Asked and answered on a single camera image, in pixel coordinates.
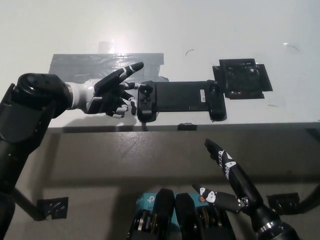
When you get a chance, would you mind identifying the grey duct tape patch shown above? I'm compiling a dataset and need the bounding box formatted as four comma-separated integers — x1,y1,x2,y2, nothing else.
48,52,171,82

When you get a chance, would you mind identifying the black tape square patch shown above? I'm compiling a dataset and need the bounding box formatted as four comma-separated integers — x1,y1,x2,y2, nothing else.
212,58,274,101

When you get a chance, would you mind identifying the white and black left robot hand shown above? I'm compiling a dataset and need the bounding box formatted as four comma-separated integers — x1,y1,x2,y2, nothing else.
66,61,145,119

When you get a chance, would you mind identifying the black table leg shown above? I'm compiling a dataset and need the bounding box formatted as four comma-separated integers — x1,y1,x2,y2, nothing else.
297,183,320,215
12,187,43,222

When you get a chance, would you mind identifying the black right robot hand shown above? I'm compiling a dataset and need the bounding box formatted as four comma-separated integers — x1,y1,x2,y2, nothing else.
191,138,263,216

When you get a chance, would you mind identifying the black game controller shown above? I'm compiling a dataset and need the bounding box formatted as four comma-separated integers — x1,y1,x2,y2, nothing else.
136,79,228,123

